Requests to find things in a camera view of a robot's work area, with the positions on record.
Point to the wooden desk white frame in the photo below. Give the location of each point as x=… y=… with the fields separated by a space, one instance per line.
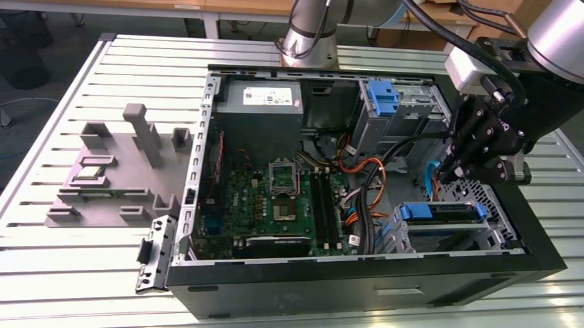
x=446 y=15
x=137 y=5

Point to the black office chair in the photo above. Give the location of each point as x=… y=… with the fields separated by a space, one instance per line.
x=27 y=51

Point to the hard disk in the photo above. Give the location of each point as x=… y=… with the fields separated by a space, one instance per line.
x=452 y=210

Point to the wooden cabinet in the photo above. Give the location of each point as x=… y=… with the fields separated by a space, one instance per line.
x=531 y=7

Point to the green RAM stick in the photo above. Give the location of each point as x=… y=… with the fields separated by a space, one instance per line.
x=101 y=195

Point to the thin locking lever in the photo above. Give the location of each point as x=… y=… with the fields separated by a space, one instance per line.
x=300 y=184

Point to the black open PC case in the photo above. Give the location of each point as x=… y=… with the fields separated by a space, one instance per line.
x=320 y=294

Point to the green motherboard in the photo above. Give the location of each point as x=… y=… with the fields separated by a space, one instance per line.
x=247 y=205

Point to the silver CPU chip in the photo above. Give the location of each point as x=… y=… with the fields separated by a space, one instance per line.
x=89 y=174

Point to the grey parts rack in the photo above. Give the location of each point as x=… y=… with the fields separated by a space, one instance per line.
x=133 y=177

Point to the black graphics card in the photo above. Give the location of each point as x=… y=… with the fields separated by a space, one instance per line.
x=275 y=246

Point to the metal disk bay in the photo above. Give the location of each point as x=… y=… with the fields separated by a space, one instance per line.
x=438 y=227

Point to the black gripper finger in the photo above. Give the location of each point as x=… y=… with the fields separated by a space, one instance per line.
x=470 y=133
x=491 y=171

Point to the metal expansion slot latch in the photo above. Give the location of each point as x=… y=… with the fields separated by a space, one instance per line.
x=157 y=259

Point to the grey power supply unit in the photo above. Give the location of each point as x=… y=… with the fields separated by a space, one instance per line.
x=256 y=133

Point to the CPU socket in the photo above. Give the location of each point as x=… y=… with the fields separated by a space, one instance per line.
x=287 y=212

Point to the black RAM slot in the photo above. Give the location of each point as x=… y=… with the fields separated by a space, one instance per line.
x=320 y=212
x=332 y=212

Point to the blue plastic drive latch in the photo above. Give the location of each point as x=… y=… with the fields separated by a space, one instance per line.
x=383 y=99

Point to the metal optical drive cage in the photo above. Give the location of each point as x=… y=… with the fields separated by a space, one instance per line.
x=375 y=133

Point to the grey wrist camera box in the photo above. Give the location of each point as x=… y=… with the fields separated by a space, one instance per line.
x=466 y=71

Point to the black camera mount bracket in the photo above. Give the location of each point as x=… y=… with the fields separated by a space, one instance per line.
x=499 y=48

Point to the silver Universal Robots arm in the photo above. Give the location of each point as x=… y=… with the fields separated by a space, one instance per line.
x=557 y=41

